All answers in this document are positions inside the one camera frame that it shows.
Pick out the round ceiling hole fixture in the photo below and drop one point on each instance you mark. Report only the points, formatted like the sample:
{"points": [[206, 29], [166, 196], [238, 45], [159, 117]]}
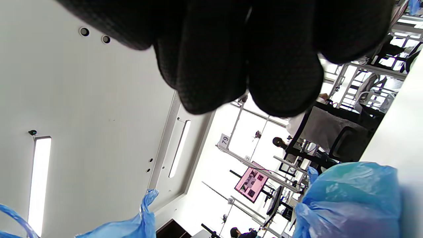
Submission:
{"points": [[84, 31], [105, 39]]}

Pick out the black mesh office chair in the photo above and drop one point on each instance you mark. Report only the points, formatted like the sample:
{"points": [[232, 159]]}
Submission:
{"points": [[342, 145]]}

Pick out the person's right hand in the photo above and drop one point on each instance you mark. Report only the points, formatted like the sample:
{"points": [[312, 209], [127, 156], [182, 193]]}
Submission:
{"points": [[231, 49]]}

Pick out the monitor with pink screen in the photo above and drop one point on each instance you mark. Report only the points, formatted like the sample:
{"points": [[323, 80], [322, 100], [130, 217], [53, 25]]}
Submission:
{"points": [[251, 181]]}

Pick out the small black ceiling sensor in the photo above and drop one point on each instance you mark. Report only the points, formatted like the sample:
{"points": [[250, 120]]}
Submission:
{"points": [[32, 132]]}

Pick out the white sign tag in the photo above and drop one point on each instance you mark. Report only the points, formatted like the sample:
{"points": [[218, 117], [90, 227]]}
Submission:
{"points": [[224, 140]]}

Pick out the long ceiling light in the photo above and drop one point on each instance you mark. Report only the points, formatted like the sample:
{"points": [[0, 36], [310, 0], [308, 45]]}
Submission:
{"points": [[39, 185], [180, 148]]}

